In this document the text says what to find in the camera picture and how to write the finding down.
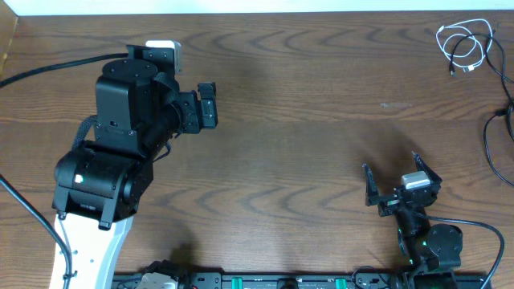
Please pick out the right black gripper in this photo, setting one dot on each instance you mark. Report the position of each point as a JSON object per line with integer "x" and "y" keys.
{"x": 372, "y": 197}

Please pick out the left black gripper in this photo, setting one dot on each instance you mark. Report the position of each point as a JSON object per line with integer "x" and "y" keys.
{"x": 193, "y": 112}

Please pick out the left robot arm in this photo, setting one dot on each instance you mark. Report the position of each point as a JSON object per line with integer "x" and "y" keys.
{"x": 100, "y": 181}

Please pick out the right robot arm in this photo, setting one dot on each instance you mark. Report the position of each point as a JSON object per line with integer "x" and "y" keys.
{"x": 433, "y": 250}

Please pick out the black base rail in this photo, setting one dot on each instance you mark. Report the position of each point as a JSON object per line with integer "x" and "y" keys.
{"x": 165, "y": 274}

